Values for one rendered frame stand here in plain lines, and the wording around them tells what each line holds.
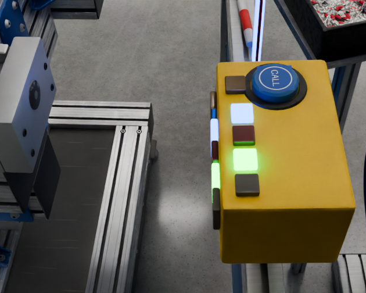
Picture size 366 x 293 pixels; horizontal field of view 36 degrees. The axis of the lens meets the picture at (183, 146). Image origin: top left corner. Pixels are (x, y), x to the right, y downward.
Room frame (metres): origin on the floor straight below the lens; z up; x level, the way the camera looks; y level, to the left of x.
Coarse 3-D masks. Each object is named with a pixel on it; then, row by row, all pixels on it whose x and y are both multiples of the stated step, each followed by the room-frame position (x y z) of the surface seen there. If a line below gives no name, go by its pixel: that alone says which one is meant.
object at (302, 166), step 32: (224, 64) 0.38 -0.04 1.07; (256, 64) 0.37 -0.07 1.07; (288, 64) 0.37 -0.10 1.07; (320, 64) 0.37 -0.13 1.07; (224, 96) 0.34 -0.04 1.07; (320, 96) 0.33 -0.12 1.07; (224, 128) 0.30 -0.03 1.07; (256, 128) 0.30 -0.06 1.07; (288, 128) 0.30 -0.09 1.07; (320, 128) 0.29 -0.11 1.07; (224, 160) 0.27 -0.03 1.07; (288, 160) 0.26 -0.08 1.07; (320, 160) 0.26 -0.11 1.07; (224, 192) 0.24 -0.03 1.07; (288, 192) 0.23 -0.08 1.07; (320, 192) 0.23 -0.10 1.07; (352, 192) 0.23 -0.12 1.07; (224, 224) 0.22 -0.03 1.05; (256, 224) 0.22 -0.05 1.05; (288, 224) 0.22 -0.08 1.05; (320, 224) 0.22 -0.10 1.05; (224, 256) 0.22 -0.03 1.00; (256, 256) 0.22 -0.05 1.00; (288, 256) 0.22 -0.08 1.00; (320, 256) 0.22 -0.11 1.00
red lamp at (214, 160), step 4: (216, 140) 0.30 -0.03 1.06; (212, 144) 0.30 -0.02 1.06; (216, 144) 0.30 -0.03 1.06; (212, 148) 0.29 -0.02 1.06; (216, 148) 0.29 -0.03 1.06; (212, 152) 0.29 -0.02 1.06; (216, 152) 0.29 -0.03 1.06; (212, 156) 0.29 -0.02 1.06; (216, 156) 0.28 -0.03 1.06; (212, 160) 0.28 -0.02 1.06; (216, 160) 0.28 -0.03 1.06
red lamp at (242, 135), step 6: (234, 126) 0.30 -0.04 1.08; (240, 126) 0.30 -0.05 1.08; (246, 126) 0.30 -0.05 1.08; (252, 126) 0.30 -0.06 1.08; (234, 132) 0.29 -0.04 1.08; (240, 132) 0.29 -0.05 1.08; (246, 132) 0.29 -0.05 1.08; (252, 132) 0.29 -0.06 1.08; (234, 138) 0.29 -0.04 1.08; (240, 138) 0.28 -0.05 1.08; (246, 138) 0.28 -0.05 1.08; (252, 138) 0.28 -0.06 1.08; (234, 144) 0.28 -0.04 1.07; (240, 144) 0.28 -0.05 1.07; (246, 144) 0.28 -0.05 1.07; (252, 144) 0.28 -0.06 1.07
